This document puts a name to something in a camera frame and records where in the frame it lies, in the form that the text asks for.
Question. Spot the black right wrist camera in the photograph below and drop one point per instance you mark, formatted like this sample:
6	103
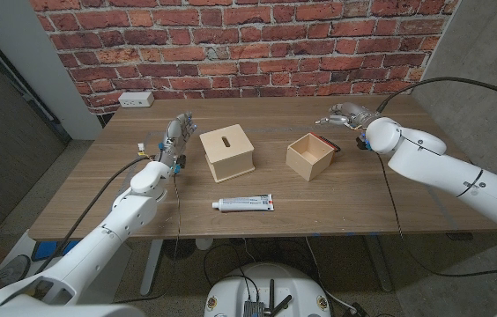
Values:
362	143

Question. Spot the white table leg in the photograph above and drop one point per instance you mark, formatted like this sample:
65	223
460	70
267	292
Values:
151	264

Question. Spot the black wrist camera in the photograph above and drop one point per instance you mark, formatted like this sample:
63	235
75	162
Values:
180	160
362	143

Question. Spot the grey table leg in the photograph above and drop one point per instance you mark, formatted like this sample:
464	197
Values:
378	264

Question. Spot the white robot torso base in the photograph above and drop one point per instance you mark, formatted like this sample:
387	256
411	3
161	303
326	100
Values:
231	290

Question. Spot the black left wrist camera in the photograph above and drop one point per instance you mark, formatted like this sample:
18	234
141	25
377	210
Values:
180	160

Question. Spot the white power outlet strip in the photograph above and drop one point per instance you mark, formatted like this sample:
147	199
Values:
136	99

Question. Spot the grey sneaker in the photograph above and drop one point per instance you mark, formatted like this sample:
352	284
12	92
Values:
12	270

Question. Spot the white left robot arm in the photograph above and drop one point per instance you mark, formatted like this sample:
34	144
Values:
98	246

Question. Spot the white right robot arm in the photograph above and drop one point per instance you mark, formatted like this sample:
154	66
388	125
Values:
442	171

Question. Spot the blue floor item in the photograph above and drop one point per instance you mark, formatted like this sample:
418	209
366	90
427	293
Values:
48	250

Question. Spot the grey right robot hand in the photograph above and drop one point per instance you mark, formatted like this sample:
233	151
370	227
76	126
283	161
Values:
350	114

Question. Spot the black round floor object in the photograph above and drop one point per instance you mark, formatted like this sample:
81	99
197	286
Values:
179	249

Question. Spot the wooden drawer with red front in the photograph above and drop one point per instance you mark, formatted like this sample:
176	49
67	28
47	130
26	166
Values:
308	158

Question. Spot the wooden box with slot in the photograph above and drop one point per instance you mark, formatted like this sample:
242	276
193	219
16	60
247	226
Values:
226	154

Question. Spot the white toothpaste tube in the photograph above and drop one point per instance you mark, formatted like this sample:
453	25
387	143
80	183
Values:
246	203

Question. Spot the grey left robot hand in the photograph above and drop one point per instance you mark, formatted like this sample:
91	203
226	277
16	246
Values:
173	138

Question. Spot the black power adapter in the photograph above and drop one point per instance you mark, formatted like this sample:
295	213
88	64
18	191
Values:
358	310

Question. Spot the red brick print backdrop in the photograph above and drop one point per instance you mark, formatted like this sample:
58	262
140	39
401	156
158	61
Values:
231	44

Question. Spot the white round floor foot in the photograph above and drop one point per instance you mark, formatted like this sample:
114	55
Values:
204	243

